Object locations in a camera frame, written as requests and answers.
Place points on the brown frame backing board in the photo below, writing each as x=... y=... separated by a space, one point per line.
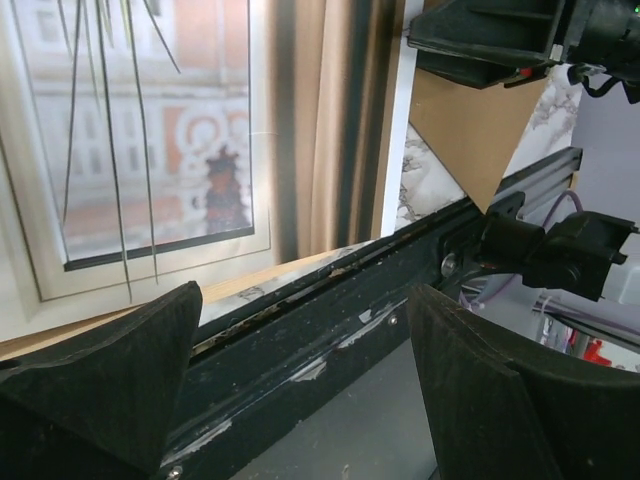
x=474 y=133

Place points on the photo print with window scene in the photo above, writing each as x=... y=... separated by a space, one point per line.
x=149 y=143

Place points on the aluminium side rail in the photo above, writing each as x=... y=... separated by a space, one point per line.
x=526 y=194

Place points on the black table edge rail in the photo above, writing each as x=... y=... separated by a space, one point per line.
x=294 y=350

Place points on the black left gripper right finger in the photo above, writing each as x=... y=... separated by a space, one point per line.
x=501 y=406

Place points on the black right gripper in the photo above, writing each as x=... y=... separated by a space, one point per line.
x=465 y=38

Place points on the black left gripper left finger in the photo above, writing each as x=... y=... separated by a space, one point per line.
x=99 y=405

